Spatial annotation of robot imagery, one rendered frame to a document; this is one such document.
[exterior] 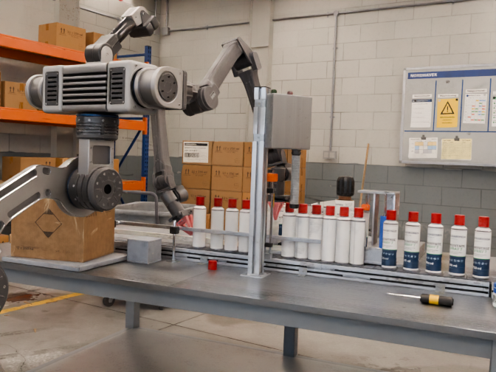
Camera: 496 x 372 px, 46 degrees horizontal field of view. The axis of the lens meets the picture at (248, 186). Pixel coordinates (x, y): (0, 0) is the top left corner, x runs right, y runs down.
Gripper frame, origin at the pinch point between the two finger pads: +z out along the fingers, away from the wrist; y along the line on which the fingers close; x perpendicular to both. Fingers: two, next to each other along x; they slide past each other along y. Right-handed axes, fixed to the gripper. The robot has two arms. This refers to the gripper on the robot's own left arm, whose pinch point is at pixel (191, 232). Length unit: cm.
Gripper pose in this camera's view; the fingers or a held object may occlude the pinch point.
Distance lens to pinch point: 236.4
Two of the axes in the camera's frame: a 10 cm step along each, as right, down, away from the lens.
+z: 5.6, 8.0, -1.9
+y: 3.9, -0.5, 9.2
